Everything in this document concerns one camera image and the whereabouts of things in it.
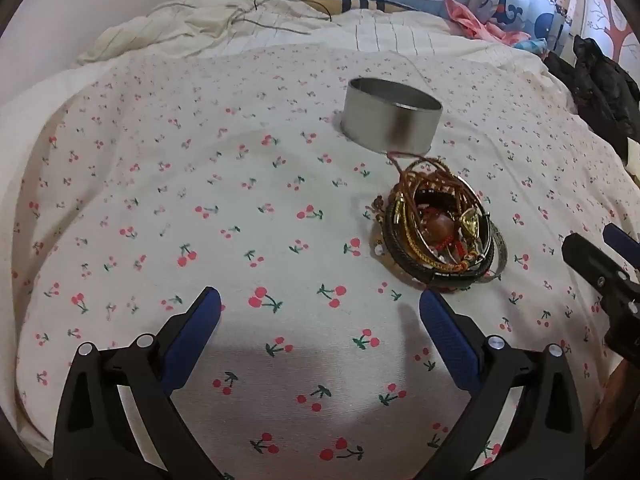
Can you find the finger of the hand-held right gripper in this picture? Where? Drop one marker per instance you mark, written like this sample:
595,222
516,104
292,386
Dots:
595,260
622,245

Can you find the round metal tin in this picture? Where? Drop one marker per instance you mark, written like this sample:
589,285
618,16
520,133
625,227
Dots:
390,125

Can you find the pink cloth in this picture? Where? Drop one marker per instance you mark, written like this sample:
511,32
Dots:
470,20

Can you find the person's right forearm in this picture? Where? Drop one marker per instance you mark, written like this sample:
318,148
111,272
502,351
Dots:
612,405

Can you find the black jacket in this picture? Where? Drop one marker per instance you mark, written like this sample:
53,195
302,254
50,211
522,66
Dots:
600,90

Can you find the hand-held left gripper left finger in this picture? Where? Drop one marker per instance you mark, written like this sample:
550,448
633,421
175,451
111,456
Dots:
197,330

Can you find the tan striped pillow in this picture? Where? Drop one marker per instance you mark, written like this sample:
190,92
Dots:
350,4

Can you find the cherry print bedsheet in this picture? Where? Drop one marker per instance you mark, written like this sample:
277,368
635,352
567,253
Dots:
200,185

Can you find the cream striped quilt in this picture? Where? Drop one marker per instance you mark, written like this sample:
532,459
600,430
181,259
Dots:
200,15

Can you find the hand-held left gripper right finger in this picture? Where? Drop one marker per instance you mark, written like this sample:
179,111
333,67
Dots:
447,335

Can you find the tree print curtain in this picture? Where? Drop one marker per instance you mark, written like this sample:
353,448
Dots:
615,25

